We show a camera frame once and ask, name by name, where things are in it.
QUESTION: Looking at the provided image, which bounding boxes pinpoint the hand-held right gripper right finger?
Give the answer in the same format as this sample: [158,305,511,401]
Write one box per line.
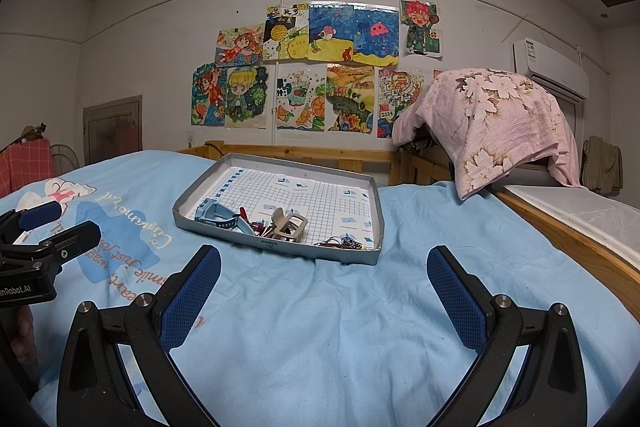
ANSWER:
[426,245,589,427]

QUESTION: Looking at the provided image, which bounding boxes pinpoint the yellow and black sun drawing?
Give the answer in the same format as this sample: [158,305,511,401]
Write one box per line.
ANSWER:
[263,4,310,62]

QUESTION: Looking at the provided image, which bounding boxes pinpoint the pink floral blanket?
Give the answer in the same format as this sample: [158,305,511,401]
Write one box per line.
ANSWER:
[392,67,584,200]

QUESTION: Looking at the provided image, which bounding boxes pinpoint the pink jellyfish drawing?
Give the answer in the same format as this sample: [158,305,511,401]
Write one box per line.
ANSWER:
[352,4,401,66]

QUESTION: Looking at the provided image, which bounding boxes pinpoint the orange landscape drawing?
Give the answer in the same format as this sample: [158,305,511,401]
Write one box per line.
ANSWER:
[326,65,376,133]

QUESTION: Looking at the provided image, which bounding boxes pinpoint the person's left hand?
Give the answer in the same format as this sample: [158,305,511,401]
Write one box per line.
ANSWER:
[10,306,40,367]

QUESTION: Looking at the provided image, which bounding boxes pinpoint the hanging olive clothes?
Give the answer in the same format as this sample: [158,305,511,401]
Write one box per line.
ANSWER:
[582,135,624,196]

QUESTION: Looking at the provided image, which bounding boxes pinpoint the blue sea fish drawing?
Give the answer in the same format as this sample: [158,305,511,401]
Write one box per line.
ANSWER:
[306,1,357,62]

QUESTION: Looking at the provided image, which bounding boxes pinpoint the fish and oranges drawing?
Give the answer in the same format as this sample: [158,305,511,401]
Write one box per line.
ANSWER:
[274,64,329,133]

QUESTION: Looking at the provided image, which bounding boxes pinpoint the red checked cloth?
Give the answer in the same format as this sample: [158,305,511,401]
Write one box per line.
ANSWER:
[0,139,56,198]

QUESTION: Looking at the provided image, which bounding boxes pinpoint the light blue printed bed sheet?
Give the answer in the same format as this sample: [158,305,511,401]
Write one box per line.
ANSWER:
[0,150,640,427]

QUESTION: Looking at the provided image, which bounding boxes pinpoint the white air conditioner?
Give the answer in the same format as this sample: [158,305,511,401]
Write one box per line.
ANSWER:
[512,37,591,100]

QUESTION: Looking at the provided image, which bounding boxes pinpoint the wooden bed frame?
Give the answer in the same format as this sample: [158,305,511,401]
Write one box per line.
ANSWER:
[177,140,640,289]

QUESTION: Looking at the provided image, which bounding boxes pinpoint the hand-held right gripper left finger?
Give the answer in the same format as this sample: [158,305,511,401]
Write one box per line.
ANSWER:
[56,244,222,427]

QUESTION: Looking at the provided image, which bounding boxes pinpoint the grey shallow tray box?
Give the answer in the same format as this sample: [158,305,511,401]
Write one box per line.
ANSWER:
[172,152,384,267]

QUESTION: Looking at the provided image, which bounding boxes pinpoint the beige hair claw clip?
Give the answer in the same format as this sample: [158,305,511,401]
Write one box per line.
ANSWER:
[260,208,310,242]

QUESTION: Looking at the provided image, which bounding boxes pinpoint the red-haired figure drawing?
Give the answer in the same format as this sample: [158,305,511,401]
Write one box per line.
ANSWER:
[399,0,445,58]

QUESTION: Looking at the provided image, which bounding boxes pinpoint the blond-haired figure drawing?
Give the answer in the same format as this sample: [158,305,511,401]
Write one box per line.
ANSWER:
[224,65,270,130]

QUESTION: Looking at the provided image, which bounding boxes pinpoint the small wooden door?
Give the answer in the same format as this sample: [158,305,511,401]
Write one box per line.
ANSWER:
[82,95,145,166]

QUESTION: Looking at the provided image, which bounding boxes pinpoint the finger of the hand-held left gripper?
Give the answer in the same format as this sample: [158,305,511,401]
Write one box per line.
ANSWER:
[0,200,64,246]
[0,220,103,269]

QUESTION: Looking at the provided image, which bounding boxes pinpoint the light blue wrist watch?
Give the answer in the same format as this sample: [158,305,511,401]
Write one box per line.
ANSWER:
[193,198,252,234]

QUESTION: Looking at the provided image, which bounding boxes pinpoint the orange-haired mermaid drawing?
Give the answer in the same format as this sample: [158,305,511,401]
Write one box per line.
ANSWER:
[214,25,265,66]

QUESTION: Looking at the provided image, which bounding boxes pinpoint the white mattress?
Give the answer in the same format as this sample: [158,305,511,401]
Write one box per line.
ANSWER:
[499,184,640,274]

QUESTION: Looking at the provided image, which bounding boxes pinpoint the colourful town drawing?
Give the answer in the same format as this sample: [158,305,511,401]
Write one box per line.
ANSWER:
[376,67,434,139]

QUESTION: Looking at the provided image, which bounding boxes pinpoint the orange-haired girl blue drawing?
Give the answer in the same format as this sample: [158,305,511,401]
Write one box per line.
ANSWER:
[190,62,229,126]

